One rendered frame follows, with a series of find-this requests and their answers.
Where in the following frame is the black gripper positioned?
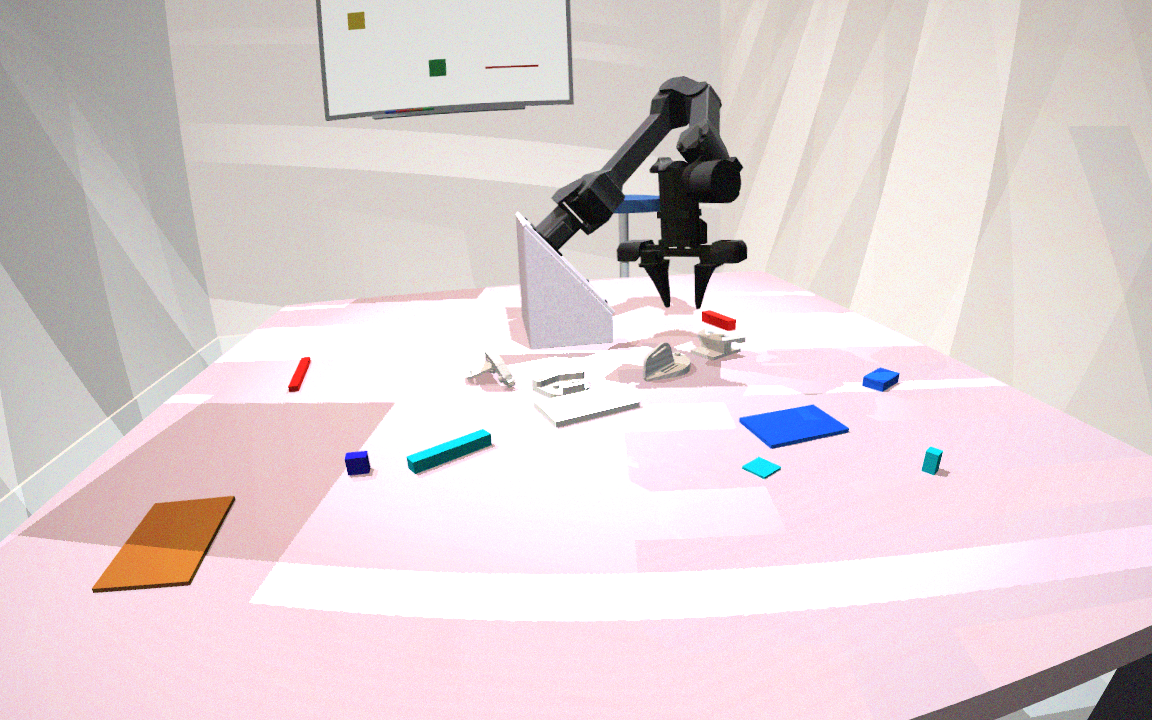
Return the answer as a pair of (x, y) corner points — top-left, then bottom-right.
(617, 202), (746, 310)

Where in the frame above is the blue flat plate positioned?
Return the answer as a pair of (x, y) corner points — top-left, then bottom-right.
(738, 406), (849, 449)

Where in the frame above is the red rectangular block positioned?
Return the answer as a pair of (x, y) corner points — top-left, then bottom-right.
(702, 310), (736, 332)

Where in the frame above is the red flat bar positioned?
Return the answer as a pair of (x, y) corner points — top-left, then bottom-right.
(288, 357), (311, 393)

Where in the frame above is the small cyan flat square plate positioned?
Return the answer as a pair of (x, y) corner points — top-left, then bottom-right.
(742, 457), (781, 480)

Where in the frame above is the teal rectangular block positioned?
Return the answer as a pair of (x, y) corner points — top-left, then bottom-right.
(920, 447), (943, 476)

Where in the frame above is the orange flat plate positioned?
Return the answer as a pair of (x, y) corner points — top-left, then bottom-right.
(92, 497), (236, 593)

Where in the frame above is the cyan rectangular bar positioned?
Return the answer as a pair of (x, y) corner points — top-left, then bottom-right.
(407, 429), (492, 473)

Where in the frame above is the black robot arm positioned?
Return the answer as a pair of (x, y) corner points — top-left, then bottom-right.
(530, 76), (743, 257)

